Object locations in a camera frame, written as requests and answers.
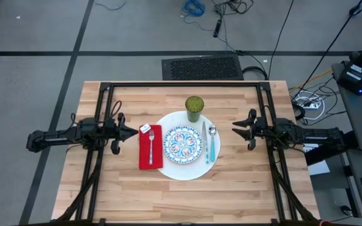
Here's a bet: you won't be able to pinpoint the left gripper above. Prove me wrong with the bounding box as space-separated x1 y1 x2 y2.
105 112 139 155

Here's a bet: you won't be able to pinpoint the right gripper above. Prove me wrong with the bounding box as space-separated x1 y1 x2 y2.
232 108 276 151

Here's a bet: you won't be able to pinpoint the silver fork teal handle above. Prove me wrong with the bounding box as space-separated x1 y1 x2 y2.
148 129 155 166

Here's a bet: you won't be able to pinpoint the red cloth napkin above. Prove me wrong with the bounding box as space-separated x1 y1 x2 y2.
138 122 164 171

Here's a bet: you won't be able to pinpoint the silver spoon teal handle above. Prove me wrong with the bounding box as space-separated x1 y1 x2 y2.
208 124 217 163

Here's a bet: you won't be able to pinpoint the silver knife teal handle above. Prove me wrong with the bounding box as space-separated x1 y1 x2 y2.
202 121 211 164

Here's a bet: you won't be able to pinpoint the green glass cup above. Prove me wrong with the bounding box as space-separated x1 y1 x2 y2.
185 95 205 123

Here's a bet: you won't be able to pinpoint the blue orange patterned plate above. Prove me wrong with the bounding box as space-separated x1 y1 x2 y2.
163 125 204 164

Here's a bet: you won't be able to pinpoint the large white plate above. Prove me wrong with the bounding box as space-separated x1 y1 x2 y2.
155 110 222 181

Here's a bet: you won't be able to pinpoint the white power strip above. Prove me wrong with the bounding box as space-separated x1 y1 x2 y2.
295 100 322 110

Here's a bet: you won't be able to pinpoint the black floor vent grate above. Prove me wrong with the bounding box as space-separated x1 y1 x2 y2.
161 55 244 81

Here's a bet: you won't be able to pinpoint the white paper sheet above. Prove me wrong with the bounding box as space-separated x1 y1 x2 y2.
306 159 331 176

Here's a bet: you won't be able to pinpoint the black power adapter stick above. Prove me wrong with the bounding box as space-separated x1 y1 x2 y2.
212 19 223 38

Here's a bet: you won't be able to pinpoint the black device blue light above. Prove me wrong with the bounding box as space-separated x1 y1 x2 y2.
336 61 362 95

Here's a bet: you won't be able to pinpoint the black computer mouse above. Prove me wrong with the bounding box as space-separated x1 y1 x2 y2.
340 205 354 218

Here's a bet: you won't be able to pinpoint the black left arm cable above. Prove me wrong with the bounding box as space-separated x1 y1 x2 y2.
109 100 123 119

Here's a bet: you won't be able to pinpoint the black cable loop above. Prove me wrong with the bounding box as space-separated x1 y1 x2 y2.
242 65 269 81

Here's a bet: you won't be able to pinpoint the black aluminium table frame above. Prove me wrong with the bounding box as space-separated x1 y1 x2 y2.
55 80 322 226

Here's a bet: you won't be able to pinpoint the yellow cable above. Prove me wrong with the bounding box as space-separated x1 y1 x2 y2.
289 68 333 92

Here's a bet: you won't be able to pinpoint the tangled black floor cables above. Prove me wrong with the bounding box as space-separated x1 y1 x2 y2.
290 77 347 124

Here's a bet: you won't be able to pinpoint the thin taut black cable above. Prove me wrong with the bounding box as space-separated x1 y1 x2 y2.
267 0 295 80

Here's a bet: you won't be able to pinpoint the thick taut black cable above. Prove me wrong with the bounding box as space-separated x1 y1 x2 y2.
290 0 362 102

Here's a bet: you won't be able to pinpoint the black cable bundle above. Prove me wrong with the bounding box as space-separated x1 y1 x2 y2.
212 0 254 16

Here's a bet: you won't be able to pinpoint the grey floor cable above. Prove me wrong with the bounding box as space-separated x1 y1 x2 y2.
93 0 127 11

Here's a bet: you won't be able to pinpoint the blue coiled cable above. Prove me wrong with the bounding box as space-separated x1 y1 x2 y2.
180 0 206 24

